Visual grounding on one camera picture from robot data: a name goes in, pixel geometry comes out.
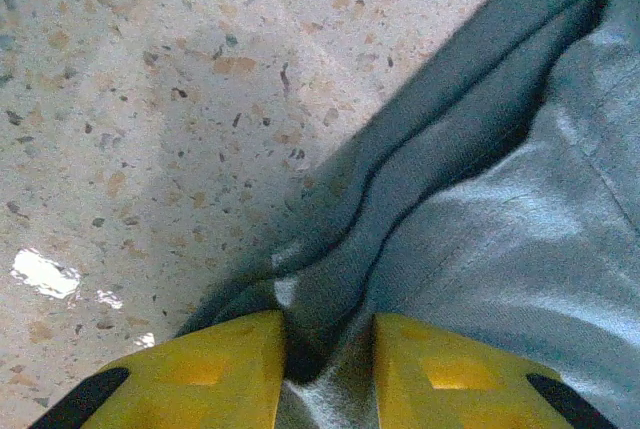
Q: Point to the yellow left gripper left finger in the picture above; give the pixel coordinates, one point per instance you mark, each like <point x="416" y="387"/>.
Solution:
<point x="200" y="379"/>

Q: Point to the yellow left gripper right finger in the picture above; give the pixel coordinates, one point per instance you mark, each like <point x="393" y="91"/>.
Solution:
<point x="450" y="384"/>

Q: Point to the grey t-shirt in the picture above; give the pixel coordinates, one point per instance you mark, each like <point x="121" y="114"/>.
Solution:
<point x="500" y="224"/>

